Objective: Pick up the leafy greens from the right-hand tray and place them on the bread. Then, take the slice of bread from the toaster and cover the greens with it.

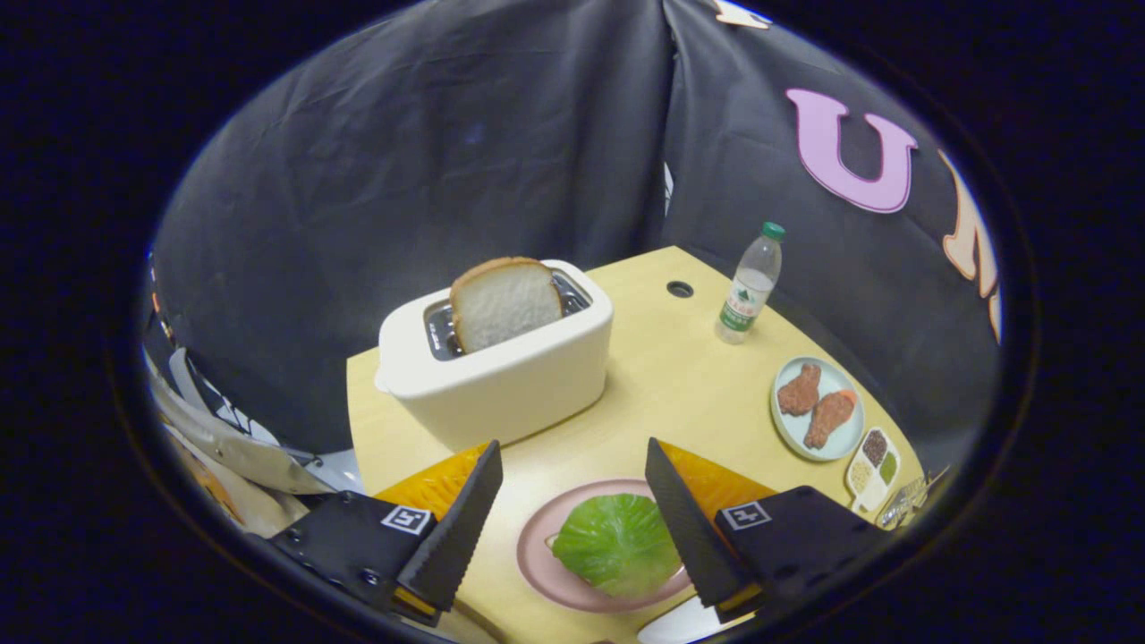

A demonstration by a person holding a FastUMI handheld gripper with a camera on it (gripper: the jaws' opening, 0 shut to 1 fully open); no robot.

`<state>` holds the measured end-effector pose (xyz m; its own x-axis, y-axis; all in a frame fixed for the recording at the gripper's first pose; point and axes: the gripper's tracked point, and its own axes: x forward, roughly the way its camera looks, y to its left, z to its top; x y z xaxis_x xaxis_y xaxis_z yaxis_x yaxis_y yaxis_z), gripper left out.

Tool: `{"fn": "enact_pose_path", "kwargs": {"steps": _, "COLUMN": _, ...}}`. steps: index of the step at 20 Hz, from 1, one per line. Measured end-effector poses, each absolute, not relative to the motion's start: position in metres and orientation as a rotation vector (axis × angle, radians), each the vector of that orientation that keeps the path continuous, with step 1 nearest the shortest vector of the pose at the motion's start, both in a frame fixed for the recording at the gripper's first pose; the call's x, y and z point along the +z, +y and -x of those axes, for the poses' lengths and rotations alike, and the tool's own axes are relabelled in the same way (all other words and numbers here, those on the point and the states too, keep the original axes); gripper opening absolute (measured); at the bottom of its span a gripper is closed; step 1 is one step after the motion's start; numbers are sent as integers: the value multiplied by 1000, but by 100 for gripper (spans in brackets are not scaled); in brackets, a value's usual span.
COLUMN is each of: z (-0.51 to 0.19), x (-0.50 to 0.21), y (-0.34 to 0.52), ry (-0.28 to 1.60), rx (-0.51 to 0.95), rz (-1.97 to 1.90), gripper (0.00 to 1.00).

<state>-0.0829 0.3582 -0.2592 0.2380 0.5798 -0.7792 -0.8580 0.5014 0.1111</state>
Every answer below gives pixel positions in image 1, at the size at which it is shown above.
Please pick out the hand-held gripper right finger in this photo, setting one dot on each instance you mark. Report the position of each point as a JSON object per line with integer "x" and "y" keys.
{"x": 689, "y": 528}

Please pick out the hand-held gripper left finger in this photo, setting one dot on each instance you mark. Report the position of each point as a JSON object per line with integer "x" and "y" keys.
{"x": 461, "y": 528}

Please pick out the green lettuce leaf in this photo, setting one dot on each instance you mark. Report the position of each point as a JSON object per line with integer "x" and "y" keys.
{"x": 617, "y": 546}

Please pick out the plain white bread slice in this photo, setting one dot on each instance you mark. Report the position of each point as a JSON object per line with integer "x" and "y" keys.
{"x": 505, "y": 304}

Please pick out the pink plate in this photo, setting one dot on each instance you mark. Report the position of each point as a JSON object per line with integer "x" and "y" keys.
{"x": 537, "y": 563}

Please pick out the white plate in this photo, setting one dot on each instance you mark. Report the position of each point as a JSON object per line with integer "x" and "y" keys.
{"x": 680, "y": 626}

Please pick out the white toaster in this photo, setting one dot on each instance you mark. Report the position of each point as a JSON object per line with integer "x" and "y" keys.
{"x": 510, "y": 394}

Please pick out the brown meat piece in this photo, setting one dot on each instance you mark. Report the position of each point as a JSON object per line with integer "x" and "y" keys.
{"x": 799, "y": 390}
{"x": 829, "y": 419}

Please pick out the white divided grain dish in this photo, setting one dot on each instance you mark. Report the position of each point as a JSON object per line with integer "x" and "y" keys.
{"x": 872, "y": 470}

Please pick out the clear utensil holder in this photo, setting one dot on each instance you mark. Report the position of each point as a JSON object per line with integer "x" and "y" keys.
{"x": 903, "y": 503}

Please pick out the light green plate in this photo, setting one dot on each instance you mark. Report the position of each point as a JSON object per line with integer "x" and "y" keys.
{"x": 845, "y": 376}

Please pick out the person's beige jacket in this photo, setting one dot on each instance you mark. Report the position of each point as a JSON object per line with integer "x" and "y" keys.
{"x": 233, "y": 456}

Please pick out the clear plastic water bottle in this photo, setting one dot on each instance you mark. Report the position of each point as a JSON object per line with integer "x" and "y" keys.
{"x": 750, "y": 286}

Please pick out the black backdrop cloth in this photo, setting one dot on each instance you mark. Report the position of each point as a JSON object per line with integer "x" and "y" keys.
{"x": 402, "y": 179}

